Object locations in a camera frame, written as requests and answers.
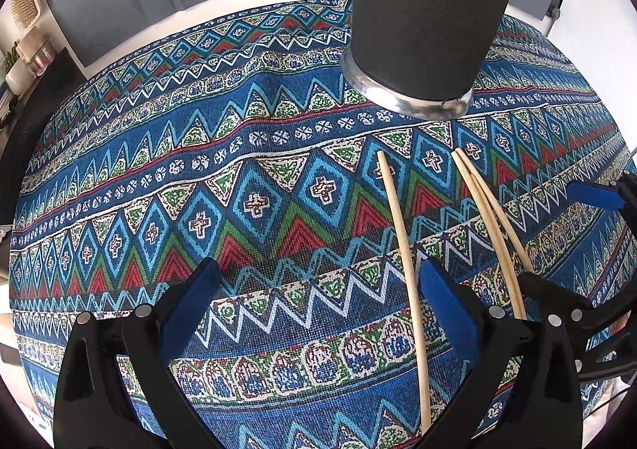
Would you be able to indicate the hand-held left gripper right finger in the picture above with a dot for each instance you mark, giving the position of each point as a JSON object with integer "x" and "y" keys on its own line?
{"x": 448, "y": 312}

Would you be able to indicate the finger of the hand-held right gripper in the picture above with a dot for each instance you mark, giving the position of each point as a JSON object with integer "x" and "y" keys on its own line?
{"x": 547, "y": 287}
{"x": 594, "y": 195}

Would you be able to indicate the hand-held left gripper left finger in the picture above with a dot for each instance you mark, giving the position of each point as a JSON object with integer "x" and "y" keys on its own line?
{"x": 191, "y": 302}

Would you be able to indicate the black cylindrical utensil holder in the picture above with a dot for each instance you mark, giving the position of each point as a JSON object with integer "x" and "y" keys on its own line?
{"x": 423, "y": 6}

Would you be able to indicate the blue patterned tablecloth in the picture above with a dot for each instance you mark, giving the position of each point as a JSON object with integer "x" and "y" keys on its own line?
{"x": 273, "y": 170}

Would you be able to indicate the dark side counter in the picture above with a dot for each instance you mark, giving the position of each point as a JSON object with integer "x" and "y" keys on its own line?
{"x": 59, "y": 78}

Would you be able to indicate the pink glass jar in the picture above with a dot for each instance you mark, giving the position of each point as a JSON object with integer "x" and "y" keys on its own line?
{"x": 42, "y": 55}

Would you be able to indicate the small potted plant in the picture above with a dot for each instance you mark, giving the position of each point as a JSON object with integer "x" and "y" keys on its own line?
{"x": 15, "y": 73}

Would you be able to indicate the wooden paddle hairbrush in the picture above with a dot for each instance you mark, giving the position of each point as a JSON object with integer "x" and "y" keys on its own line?
{"x": 26, "y": 1}

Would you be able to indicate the wall socket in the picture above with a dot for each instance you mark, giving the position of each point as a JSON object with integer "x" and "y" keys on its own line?
{"x": 553, "y": 9}

